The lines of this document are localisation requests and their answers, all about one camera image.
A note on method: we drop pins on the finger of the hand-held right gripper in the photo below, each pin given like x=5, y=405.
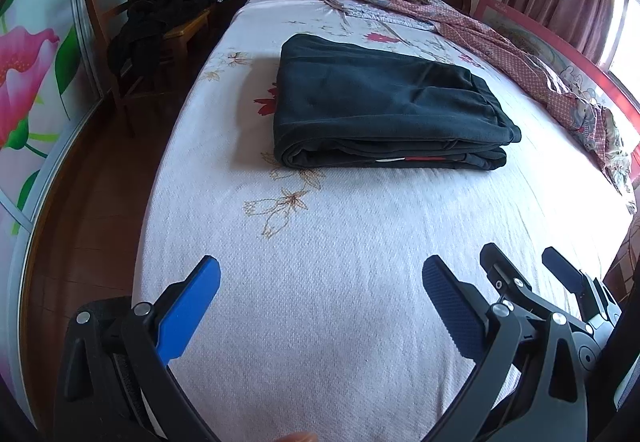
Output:
x=567, y=267
x=507, y=279

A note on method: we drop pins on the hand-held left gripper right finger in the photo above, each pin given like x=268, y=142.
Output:
x=452, y=309

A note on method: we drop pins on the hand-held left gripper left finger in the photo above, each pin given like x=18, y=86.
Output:
x=187, y=309

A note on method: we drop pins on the dark navy sports pants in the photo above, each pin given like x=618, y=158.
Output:
x=375, y=107

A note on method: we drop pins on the person's left hand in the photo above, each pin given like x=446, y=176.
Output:
x=298, y=437

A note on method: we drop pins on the bed with floral sheet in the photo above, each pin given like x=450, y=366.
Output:
x=325, y=297

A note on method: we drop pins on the window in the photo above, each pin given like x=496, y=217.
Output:
x=625, y=32

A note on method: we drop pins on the pink dotted quilt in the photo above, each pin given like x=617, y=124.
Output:
x=475, y=29

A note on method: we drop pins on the folded pale floral sheet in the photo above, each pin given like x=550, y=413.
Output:
x=385, y=13

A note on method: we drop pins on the flower print wardrobe door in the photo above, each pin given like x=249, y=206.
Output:
x=30, y=62

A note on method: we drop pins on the black clothing pile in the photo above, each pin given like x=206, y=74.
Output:
x=160, y=12

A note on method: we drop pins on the dark nightstand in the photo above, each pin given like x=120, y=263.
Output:
x=227, y=12

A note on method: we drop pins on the pink bed guard rail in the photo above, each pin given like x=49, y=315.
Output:
x=505, y=22

